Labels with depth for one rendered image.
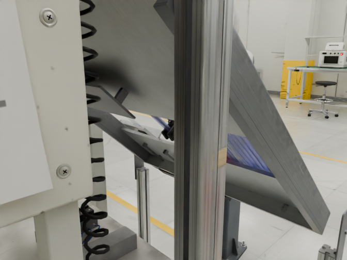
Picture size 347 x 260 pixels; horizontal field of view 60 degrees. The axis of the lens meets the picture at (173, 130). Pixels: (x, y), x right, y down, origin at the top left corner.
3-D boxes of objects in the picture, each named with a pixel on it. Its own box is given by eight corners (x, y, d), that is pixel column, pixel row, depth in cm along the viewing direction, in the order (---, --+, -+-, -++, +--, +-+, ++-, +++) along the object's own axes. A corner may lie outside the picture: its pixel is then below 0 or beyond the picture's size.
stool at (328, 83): (300, 112, 555) (304, 80, 540) (327, 112, 555) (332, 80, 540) (313, 118, 505) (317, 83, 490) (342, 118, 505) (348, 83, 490)
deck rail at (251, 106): (314, 231, 76) (322, 209, 77) (322, 235, 74) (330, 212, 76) (152, 6, 28) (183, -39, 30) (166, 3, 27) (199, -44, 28)
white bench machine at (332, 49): (322, 66, 592) (325, 43, 580) (347, 67, 565) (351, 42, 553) (316, 67, 565) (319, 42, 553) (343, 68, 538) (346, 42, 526)
